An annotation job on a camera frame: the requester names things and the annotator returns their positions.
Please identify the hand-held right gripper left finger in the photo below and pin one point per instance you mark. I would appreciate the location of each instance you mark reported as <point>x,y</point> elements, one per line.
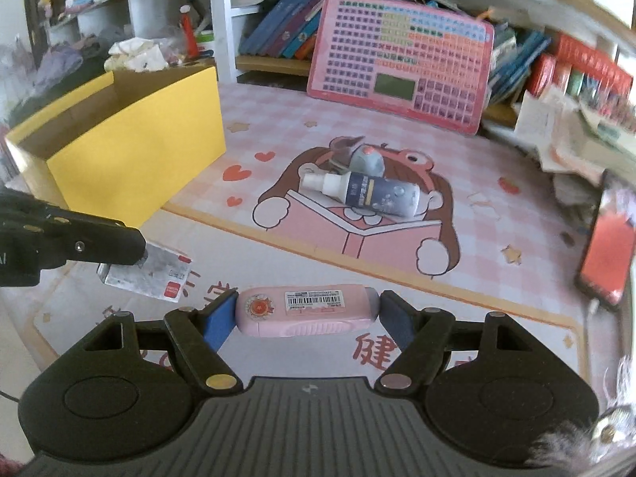
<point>221,320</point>

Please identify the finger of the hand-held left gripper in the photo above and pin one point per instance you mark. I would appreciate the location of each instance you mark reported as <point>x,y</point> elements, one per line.
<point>15,211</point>
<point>109,243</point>

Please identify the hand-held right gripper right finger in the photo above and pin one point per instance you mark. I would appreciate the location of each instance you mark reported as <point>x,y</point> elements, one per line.
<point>397,318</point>

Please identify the grey packet with red label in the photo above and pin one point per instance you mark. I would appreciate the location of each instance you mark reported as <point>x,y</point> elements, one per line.
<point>149,276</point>

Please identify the pink bottle with barcode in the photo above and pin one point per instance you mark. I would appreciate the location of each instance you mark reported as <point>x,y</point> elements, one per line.
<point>308,313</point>

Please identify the yellow cardboard box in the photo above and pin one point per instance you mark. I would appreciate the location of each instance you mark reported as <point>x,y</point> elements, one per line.
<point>149,159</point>

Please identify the white and blue spray bottle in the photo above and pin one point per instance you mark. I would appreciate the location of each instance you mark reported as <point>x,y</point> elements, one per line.
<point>372,194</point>

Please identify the grey mouse toy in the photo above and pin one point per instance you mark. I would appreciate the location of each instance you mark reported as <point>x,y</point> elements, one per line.
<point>367,161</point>

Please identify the pink printed table mat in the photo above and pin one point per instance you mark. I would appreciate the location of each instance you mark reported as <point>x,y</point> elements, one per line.
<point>298,258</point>

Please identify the purple cloth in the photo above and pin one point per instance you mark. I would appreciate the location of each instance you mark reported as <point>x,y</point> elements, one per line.
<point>59,62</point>

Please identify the crumpled white plastic bag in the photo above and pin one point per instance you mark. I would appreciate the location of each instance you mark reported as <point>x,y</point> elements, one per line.
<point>139,54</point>

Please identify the grey fluffy pompom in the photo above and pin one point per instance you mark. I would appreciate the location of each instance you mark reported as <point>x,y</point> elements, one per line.
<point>561,449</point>

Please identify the smartphone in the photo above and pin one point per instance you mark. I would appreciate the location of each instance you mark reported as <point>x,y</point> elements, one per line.
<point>606,253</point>

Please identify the white pen cup green label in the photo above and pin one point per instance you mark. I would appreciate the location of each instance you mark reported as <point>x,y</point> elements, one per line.
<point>206,44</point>

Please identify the red tassel pen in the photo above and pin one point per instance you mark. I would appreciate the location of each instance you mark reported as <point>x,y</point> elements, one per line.
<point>188,30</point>

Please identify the white bookshelf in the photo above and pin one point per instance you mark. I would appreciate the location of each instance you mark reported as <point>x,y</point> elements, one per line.
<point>221,20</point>

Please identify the pile of loose papers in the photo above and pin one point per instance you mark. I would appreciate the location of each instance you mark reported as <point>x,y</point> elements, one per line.
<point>561,124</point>

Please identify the pink toy keyboard tablet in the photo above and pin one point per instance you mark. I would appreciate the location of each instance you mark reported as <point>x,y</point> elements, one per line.
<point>397,49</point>

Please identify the row of blue children's books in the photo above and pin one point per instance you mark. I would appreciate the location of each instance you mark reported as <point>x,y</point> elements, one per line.
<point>278,25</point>

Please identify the red book boxes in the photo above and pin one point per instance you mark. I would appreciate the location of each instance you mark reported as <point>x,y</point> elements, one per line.
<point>581,59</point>

